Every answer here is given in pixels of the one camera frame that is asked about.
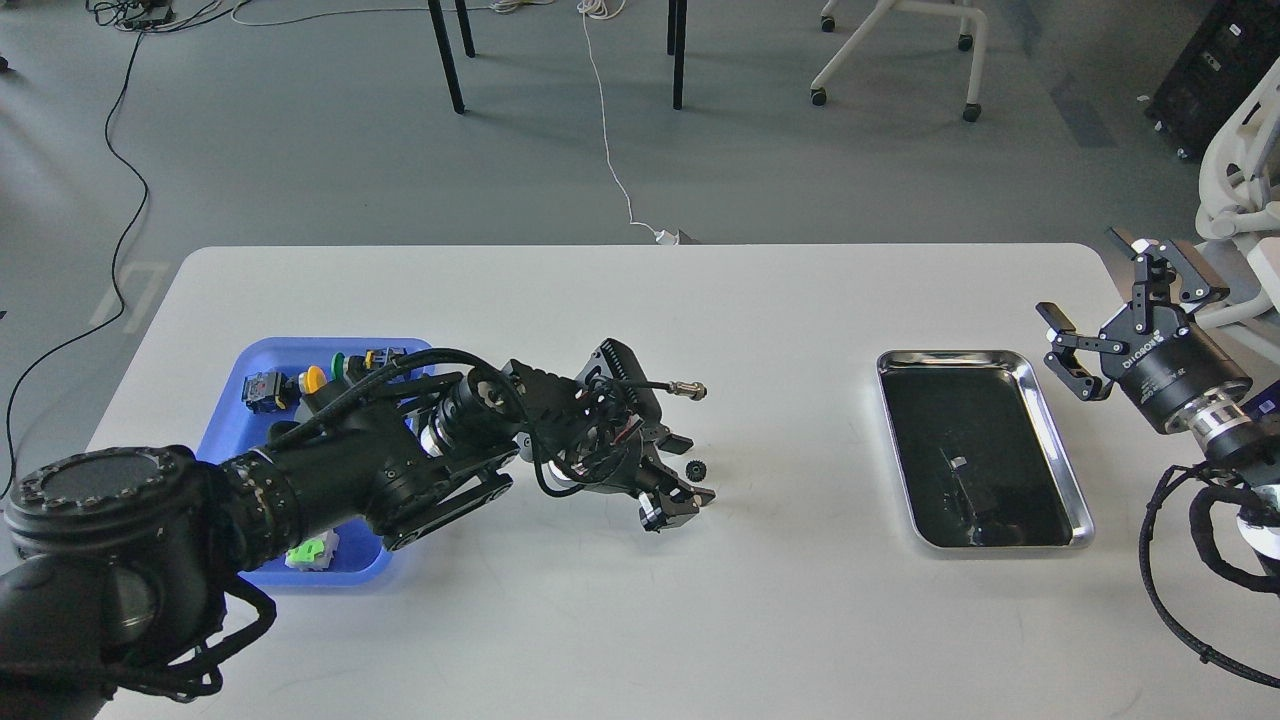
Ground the silver green selector switch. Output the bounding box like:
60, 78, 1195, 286
284, 530, 340, 571

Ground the white office chair right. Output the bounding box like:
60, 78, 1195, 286
1196, 67, 1279, 327

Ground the white floor cable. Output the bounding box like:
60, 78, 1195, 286
230, 0, 681, 245

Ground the white chair base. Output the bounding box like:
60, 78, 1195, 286
808, 0, 991, 126

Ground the black floor cable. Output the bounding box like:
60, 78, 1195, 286
0, 0, 230, 496

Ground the blue plastic tray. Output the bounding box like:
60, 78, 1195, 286
195, 336, 430, 589

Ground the silver metal tray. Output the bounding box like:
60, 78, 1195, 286
876, 348, 1094, 553

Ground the small black gear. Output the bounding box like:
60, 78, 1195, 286
685, 460, 708, 483

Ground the black table leg left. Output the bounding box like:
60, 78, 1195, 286
426, 0, 476, 115

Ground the black table leg right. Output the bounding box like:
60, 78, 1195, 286
666, 0, 689, 111

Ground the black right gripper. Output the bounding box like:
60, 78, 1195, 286
1036, 225, 1253, 436

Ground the black equipment case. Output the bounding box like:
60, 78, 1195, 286
1146, 1, 1279, 161

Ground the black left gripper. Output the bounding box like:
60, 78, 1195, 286
540, 425, 717, 532

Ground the green push button switch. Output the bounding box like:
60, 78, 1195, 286
330, 346, 407, 386

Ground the black table leg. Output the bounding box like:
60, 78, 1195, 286
426, 0, 476, 115
666, 0, 689, 111

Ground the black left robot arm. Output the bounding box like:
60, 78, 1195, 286
3, 338, 716, 719

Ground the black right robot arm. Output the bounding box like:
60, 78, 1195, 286
1037, 227, 1279, 687

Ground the yellow push button switch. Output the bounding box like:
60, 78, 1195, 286
241, 366, 329, 414

